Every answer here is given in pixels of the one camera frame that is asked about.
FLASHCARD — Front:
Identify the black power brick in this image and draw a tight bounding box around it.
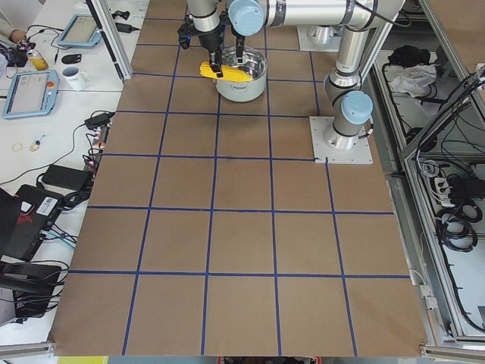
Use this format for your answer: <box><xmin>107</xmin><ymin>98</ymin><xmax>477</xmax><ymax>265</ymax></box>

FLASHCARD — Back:
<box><xmin>41</xmin><ymin>165</ymin><xmax>93</xmax><ymax>191</ymax></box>

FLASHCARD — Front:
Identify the near teach pendant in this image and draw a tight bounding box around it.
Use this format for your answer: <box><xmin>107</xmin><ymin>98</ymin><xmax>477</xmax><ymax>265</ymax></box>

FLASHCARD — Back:
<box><xmin>2</xmin><ymin>70</ymin><xmax>59</xmax><ymax>119</ymax></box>

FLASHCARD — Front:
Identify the teach pendant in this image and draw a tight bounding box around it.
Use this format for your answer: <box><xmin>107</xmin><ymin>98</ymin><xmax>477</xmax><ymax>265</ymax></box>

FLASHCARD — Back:
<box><xmin>2</xmin><ymin>70</ymin><xmax>59</xmax><ymax>119</ymax></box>
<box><xmin>57</xmin><ymin>14</ymin><xmax>102</xmax><ymax>48</ymax></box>

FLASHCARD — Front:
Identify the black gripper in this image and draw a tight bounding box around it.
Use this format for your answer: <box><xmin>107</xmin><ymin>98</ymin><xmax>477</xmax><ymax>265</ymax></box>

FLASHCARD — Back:
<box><xmin>198</xmin><ymin>29</ymin><xmax>246</xmax><ymax>78</ymax></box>

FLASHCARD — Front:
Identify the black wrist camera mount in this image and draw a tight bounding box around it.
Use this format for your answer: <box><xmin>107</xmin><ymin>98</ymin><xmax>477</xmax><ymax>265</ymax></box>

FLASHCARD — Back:
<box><xmin>177</xmin><ymin>15</ymin><xmax>195</xmax><ymax>49</ymax></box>

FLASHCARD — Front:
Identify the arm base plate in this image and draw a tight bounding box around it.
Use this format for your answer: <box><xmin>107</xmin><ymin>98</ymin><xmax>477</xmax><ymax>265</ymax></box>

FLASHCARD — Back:
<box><xmin>309</xmin><ymin>116</ymin><xmax>373</xmax><ymax>165</ymax></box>
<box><xmin>297</xmin><ymin>25</ymin><xmax>343</xmax><ymax>52</ymax></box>

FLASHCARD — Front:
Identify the pale green electric pot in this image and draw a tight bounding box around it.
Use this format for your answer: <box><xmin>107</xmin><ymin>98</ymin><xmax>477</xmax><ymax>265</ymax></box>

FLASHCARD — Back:
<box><xmin>215</xmin><ymin>46</ymin><xmax>268</xmax><ymax>102</ymax></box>

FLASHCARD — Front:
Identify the white mug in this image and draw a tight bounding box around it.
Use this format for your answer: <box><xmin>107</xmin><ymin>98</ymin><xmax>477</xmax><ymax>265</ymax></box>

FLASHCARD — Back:
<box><xmin>62</xmin><ymin>66</ymin><xmax>91</xmax><ymax>91</ymax></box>

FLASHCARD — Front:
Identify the far teach pendant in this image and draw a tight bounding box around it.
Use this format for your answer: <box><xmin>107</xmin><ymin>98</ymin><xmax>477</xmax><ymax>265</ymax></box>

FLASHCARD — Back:
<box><xmin>57</xmin><ymin>14</ymin><xmax>102</xmax><ymax>48</ymax></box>

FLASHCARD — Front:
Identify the white crumpled cloth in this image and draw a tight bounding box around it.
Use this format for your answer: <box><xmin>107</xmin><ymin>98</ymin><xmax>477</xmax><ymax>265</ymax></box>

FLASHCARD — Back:
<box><xmin>390</xmin><ymin>64</ymin><xmax>437</xmax><ymax>98</ymax></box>

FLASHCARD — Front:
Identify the aluminium frame post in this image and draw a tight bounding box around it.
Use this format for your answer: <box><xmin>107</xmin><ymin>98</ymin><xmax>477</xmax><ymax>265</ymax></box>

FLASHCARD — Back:
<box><xmin>86</xmin><ymin>0</ymin><xmax>133</xmax><ymax>82</ymax></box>

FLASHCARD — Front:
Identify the black power adapter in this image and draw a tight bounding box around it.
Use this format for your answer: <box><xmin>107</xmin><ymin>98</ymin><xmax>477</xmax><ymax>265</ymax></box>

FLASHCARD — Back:
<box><xmin>84</xmin><ymin>112</ymin><xmax>115</xmax><ymax>130</ymax></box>

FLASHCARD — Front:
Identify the yellow corn cob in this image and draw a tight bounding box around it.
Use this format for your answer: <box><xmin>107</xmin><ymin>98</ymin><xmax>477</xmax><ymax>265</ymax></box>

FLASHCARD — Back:
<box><xmin>199</xmin><ymin>61</ymin><xmax>253</xmax><ymax>83</ymax></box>

